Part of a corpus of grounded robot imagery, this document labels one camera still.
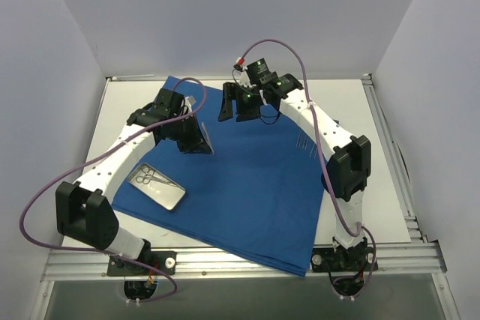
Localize steel instrument tray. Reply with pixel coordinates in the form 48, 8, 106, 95
127, 163, 186, 211

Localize steel ring-handled forceps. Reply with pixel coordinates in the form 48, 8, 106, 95
135, 175, 176, 187

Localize blue surgical wrap cloth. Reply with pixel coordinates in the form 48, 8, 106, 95
113, 77, 324, 276

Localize steel ring-handled scissors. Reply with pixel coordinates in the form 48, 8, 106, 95
136, 166, 171, 181

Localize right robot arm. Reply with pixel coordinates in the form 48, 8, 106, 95
218, 58, 371, 270

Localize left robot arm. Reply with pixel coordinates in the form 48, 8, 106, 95
55, 88, 213, 274

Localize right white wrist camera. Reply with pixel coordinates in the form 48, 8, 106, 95
232, 57, 254, 88

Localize aluminium back rail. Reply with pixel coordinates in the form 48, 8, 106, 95
106, 71, 373, 82

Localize aluminium rail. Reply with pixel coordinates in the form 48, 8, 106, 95
41, 242, 447, 281
361, 77, 428, 243
106, 71, 373, 82

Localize aluminium right rail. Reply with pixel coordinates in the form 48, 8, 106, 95
361, 77, 428, 243

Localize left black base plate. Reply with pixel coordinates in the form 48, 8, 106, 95
106, 250, 177, 277

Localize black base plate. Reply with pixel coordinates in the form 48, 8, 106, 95
310, 247, 379, 273
106, 250, 177, 277

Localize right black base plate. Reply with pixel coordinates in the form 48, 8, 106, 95
310, 247, 379, 273

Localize aluminium front rail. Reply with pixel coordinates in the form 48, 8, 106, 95
41, 242, 447, 281

